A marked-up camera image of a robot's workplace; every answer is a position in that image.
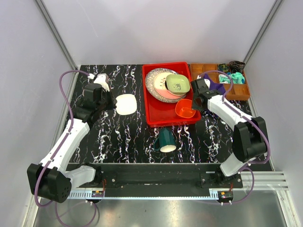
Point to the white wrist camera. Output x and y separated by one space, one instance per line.
207 82
101 81

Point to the dark green mug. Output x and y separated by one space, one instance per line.
165 141

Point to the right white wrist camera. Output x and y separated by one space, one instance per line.
207 82

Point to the red plastic bin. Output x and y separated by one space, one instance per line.
161 114

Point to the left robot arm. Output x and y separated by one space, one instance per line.
50 179

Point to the orange white square bowl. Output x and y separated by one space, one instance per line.
184 108

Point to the dark patterned sock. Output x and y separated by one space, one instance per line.
223 67

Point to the aluminium frame rail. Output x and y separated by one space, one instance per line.
52 27

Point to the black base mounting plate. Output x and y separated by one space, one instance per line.
165 180

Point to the mint green sock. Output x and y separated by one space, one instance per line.
238 78

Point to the brown dark rolled sock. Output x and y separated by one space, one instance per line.
236 66

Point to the wooden compartment organizer tray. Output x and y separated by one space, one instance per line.
238 92

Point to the green panda square dish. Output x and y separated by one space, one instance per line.
177 83

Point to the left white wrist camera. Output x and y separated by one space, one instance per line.
101 81

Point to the white mint sock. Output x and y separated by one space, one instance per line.
224 79

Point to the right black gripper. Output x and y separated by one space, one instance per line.
194 106

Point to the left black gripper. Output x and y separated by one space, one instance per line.
112 104

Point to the pink cream round plate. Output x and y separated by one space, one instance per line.
159 85

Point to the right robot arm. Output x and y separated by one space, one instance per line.
249 140

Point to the white square bowl insert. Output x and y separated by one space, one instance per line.
126 104

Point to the speckled grey large plate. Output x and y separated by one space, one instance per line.
149 79

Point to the purple cloth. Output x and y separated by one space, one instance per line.
215 86

